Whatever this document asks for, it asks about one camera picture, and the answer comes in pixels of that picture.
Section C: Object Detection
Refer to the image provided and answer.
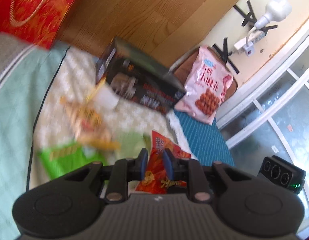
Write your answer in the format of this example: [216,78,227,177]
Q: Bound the black storage box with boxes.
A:
[95,37,186,114]

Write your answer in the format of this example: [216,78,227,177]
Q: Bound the blue patterned mat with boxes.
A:
[175,111,235,166]

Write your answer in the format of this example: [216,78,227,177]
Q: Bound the white lettered blanket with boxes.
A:
[166,110,198,160]

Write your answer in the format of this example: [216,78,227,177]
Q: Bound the yellow orange snack bag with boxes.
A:
[60,78,121,151]

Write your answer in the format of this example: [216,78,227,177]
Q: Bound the red orange chip bag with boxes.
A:
[134,130,192,195]

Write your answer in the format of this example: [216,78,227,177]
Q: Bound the wooden headboard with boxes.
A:
[57,0,239,66]

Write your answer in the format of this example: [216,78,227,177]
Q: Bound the mint green sheet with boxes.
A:
[0,34,70,239]

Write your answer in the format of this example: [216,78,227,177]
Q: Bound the white power strip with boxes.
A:
[234,30,266,57]

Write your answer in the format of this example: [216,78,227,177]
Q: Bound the beige patterned blanket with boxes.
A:
[29,47,175,188]

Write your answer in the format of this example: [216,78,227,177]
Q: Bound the pink fried dough snack bag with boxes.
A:
[174,46,233,125]

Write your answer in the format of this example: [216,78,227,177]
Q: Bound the bright green snack bag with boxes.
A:
[38,142,107,179]

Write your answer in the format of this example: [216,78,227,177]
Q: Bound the red gift bag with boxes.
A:
[0,0,76,49]

